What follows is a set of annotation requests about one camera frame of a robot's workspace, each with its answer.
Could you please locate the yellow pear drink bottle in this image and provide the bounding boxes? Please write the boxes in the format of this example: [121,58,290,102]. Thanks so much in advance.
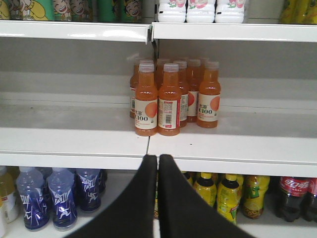
[279,0,317,25]

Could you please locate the orange yellow drink bottle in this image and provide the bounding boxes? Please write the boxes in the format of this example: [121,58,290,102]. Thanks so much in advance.
[0,166,19,224]

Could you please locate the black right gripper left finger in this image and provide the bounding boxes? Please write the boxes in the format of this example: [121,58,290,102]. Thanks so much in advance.
[67,155,157,238]

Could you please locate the white milk drink bottle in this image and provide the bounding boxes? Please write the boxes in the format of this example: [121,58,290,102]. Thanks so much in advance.
[158,0,186,23]
[215,0,246,23]
[186,0,215,23]

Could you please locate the orange C100 juice bottle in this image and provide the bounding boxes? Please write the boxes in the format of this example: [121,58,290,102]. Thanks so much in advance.
[197,61,221,128]
[135,60,158,136]
[158,63,182,136]

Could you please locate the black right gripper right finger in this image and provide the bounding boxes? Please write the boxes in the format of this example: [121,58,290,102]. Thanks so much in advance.
[158,154,252,238]

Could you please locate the blue sports drink bottle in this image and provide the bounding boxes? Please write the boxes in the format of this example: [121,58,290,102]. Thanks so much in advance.
[48,167,77,231]
[16,167,49,231]
[76,168,101,212]

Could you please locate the yellow iced tea bottle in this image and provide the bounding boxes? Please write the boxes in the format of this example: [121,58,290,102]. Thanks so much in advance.
[216,174,240,224]
[194,172,217,207]
[242,175,270,219]

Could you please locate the green cartoon tea bottle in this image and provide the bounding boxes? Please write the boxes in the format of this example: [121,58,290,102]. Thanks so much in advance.
[53,0,72,21]
[120,0,143,23]

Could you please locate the white shelf unit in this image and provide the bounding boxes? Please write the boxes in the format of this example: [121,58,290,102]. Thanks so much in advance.
[0,17,317,238]

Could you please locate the plastic cola bottle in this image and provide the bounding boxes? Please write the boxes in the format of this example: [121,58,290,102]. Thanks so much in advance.
[304,178,317,222]
[275,176,309,222]

